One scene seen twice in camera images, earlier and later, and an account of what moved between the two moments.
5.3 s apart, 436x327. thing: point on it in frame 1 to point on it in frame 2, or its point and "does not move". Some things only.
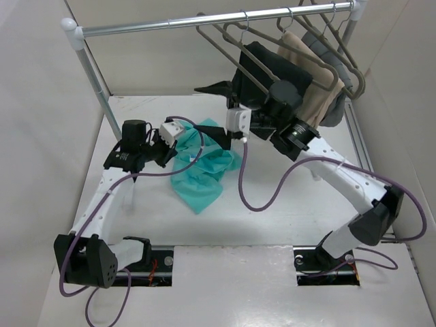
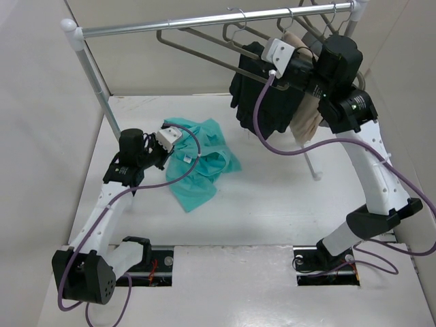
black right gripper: x=219 y=135 to x=282 y=81
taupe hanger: x=244 y=47 to x=161 y=32
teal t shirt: x=201 y=165 does not move
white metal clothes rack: x=79 y=33 does not move
